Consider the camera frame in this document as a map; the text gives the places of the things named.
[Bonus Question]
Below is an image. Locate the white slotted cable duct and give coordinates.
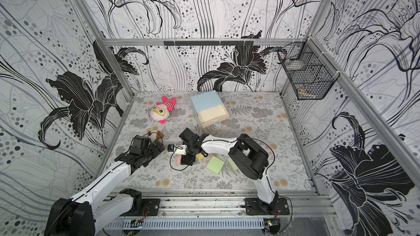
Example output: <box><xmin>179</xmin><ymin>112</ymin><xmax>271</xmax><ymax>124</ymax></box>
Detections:
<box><xmin>105</xmin><ymin>217</ymin><xmax>265</xmax><ymax>230</ymax></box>

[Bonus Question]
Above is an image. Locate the blue wooden drawer box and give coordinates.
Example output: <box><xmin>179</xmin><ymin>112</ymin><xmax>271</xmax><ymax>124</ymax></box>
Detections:
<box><xmin>190</xmin><ymin>90</ymin><xmax>230</xmax><ymax>128</ymax></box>

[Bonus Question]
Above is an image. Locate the green sticky note pad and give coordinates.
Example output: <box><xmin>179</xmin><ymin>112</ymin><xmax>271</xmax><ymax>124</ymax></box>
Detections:
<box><xmin>227</xmin><ymin>157</ymin><xmax>238</xmax><ymax>171</ymax></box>
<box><xmin>206</xmin><ymin>156</ymin><xmax>225</xmax><ymax>175</ymax></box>

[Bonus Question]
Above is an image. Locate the pink sticky note pad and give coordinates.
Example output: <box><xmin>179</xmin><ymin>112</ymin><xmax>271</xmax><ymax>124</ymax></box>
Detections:
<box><xmin>177</xmin><ymin>155</ymin><xmax>182</xmax><ymax>165</ymax></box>

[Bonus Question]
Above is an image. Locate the black wire basket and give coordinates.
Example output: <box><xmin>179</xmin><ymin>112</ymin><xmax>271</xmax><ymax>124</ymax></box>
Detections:
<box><xmin>277</xmin><ymin>42</ymin><xmax>335</xmax><ymax>100</ymax></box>

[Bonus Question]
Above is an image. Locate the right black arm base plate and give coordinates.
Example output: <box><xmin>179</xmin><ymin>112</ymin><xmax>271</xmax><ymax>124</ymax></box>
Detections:
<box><xmin>245</xmin><ymin>197</ymin><xmax>291</xmax><ymax>216</ymax></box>

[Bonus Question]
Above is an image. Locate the small brown dog plush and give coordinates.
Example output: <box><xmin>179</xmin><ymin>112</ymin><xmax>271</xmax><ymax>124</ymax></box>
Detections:
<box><xmin>147</xmin><ymin>131</ymin><xmax>164</xmax><ymax>142</ymax></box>

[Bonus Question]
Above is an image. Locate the yellow sticky note pad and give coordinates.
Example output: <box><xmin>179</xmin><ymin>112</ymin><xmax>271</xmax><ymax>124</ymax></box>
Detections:
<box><xmin>196</xmin><ymin>153</ymin><xmax>204</xmax><ymax>161</ymax></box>

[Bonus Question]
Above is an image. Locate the left green sticky note pad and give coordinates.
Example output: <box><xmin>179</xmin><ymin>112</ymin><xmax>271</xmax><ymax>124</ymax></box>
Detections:
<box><xmin>206</xmin><ymin>156</ymin><xmax>225</xmax><ymax>175</ymax></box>

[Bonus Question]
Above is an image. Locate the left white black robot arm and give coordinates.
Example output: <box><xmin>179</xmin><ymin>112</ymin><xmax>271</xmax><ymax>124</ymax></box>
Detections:
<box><xmin>44</xmin><ymin>135</ymin><xmax>165</xmax><ymax>236</ymax></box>

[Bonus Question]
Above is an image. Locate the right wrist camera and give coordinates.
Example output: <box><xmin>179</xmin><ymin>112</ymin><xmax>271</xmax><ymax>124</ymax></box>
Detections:
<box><xmin>167</xmin><ymin>144</ymin><xmax>187</xmax><ymax>155</ymax></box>

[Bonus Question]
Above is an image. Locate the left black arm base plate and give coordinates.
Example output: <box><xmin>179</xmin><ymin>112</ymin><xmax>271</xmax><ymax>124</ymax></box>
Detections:
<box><xmin>125</xmin><ymin>198</ymin><xmax>160</xmax><ymax>217</ymax></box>

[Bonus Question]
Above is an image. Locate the right green sticky note pad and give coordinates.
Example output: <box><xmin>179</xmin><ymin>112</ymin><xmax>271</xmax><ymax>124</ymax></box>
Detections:
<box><xmin>227</xmin><ymin>157</ymin><xmax>238</xmax><ymax>171</ymax></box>

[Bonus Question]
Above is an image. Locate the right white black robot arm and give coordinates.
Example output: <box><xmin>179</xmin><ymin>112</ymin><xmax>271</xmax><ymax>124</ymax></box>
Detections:
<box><xmin>179</xmin><ymin>128</ymin><xmax>278</xmax><ymax>214</ymax></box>

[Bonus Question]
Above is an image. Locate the pink white owl plush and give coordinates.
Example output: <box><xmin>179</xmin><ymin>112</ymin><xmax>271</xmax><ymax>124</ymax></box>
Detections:
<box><xmin>148</xmin><ymin>96</ymin><xmax>177</xmax><ymax>124</ymax></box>

